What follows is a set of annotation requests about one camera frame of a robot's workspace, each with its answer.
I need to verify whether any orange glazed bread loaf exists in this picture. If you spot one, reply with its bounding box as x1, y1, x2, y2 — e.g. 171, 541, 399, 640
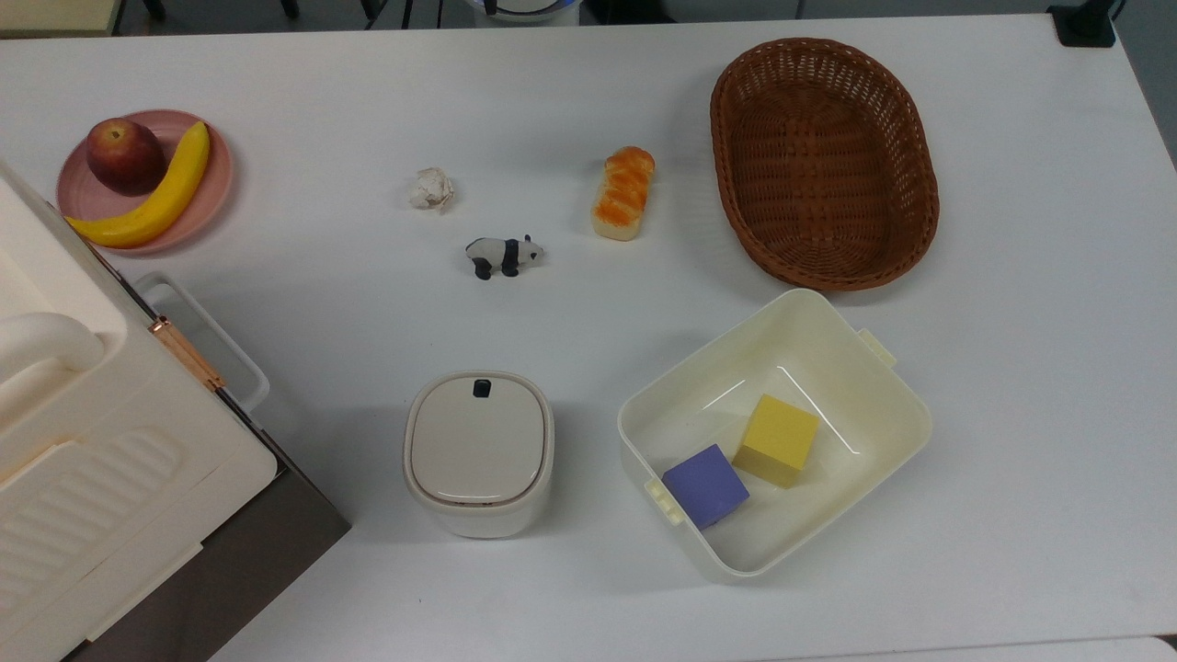
590, 146, 656, 242

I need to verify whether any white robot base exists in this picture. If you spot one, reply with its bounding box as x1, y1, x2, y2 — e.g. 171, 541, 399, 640
464, 0, 582, 27

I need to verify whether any brown woven wicker basket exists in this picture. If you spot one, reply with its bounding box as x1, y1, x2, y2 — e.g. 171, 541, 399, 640
710, 38, 941, 291

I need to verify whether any black and white panda toy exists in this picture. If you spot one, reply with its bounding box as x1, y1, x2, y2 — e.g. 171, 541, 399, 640
464, 234, 544, 280

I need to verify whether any small beige lidded trash can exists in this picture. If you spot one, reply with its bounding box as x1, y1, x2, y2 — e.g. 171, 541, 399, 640
403, 371, 555, 540

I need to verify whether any purple foam cube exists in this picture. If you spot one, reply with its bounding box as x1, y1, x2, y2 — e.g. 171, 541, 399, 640
662, 444, 750, 531

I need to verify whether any crumpled white paper ball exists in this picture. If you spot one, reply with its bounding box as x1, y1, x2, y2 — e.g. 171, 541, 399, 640
409, 167, 455, 212

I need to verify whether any yellow foam cube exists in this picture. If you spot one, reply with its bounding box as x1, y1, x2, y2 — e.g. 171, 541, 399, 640
732, 394, 820, 489

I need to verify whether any open cream plastic bin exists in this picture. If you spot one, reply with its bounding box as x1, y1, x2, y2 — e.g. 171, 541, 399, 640
617, 289, 933, 580

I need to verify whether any dark wooden drawer box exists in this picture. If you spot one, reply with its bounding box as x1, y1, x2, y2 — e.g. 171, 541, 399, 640
64, 248, 352, 662

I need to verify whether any pink plate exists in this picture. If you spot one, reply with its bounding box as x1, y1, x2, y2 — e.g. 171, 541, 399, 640
56, 109, 234, 256

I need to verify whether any yellow banana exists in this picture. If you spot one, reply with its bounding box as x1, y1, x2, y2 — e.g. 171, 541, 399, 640
64, 121, 211, 249

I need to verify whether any red apple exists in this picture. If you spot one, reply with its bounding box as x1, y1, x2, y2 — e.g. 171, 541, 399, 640
86, 118, 168, 196

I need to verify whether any black table clamp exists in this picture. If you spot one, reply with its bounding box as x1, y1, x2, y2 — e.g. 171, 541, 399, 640
1046, 0, 1125, 49

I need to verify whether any white drawer handle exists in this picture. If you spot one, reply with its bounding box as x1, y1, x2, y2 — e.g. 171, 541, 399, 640
133, 272, 270, 415

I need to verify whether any cream storage box with handles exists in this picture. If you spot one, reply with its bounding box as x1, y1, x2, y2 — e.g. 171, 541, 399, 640
0, 161, 279, 662

